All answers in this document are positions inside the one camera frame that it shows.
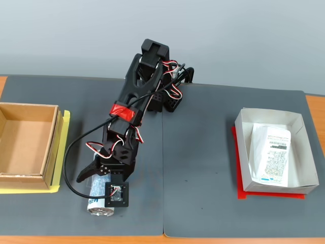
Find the white blue printed can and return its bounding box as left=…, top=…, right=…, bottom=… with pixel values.
left=85, top=152, right=115, bottom=218

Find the red paper sheet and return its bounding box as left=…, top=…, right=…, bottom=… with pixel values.
left=231, top=126, right=306, bottom=201

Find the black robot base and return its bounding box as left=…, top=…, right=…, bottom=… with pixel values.
left=146, top=63, right=196, bottom=114

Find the white printed packet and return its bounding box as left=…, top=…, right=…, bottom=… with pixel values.
left=248, top=123, right=292, bottom=188

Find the yellow paper sheet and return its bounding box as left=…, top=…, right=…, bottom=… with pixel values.
left=0, top=109, right=72, bottom=195

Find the red white black servo wire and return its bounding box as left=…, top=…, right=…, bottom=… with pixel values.
left=85, top=126, right=144, bottom=156
left=156, top=60, right=184, bottom=102

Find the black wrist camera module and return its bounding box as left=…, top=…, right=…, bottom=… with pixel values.
left=104, top=180, right=131, bottom=207

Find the brown cardboard box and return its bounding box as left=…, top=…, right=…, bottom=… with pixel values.
left=0, top=102, right=64, bottom=190

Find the grey mat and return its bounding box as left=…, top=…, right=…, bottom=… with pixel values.
left=0, top=75, right=165, bottom=237
left=161, top=83, right=325, bottom=238

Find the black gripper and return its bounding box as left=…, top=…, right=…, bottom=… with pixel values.
left=76, top=126, right=141, bottom=184

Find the red tape band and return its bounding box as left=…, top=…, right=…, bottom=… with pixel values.
left=109, top=101, right=136, bottom=123

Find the white cardboard box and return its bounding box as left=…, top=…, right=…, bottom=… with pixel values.
left=234, top=107, right=320, bottom=195

